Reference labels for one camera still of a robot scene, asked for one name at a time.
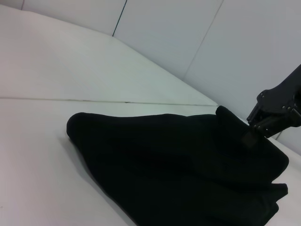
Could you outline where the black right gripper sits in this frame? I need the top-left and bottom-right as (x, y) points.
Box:
(242, 63), (301, 145)

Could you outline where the black t-shirt with FREE print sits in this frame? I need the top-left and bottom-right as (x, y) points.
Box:
(65, 105), (290, 226)

